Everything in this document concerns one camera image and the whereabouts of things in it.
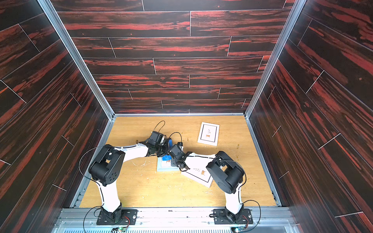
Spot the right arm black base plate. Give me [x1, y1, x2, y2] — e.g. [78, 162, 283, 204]
[209, 208, 253, 225]

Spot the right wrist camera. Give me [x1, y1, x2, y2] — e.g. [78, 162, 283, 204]
[169, 142, 185, 159]

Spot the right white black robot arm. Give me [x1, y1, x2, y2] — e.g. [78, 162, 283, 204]
[168, 146, 246, 223]

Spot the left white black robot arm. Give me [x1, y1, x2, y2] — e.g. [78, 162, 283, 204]
[88, 140, 172, 222]

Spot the light blue picture frame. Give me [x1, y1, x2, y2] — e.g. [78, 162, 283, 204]
[156, 157, 179, 172]

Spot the cream white picture frame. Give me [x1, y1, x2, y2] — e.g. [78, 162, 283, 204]
[181, 154, 213, 188]

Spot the blue microfiber cloth black trim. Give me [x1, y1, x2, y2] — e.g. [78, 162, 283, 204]
[162, 155, 172, 162]

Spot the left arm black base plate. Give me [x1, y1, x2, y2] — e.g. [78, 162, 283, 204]
[96, 209, 138, 226]

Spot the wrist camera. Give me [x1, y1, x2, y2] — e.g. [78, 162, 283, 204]
[169, 142, 185, 159]
[148, 131, 166, 145]

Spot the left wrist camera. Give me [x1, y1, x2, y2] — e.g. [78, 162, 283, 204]
[148, 131, 166, 145]

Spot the white picture frame black border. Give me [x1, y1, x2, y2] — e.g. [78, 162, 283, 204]
[197, 122, 220, 146]

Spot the aluminium front rail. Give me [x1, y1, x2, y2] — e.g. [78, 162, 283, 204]
[52, 206, 301, 233]

